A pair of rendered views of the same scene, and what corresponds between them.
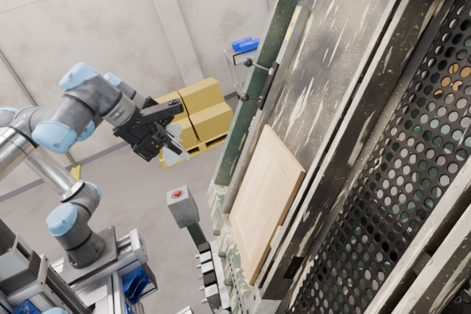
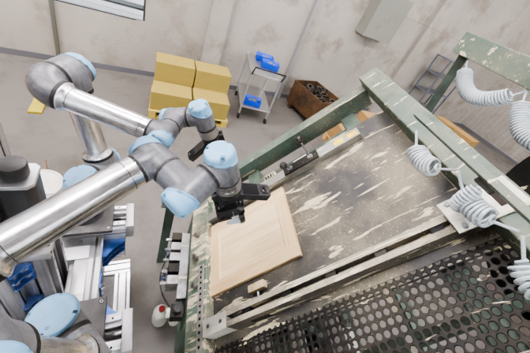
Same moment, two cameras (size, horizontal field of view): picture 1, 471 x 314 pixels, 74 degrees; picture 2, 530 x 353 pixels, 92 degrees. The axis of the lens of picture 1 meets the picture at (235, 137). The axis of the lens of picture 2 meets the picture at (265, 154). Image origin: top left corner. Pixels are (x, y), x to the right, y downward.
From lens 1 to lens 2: 51 cm
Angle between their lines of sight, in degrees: 19
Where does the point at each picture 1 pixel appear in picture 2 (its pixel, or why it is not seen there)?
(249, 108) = (270, 157)
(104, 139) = (102, 53)
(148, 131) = (236, 203)
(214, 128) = not seen: hidden behind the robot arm
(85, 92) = (224, 175)
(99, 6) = not seen: outside the picture
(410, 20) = (440, 242)
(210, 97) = (218, 84)
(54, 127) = (189, 202)
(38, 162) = (83, 121)
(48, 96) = not seen: outside the picture
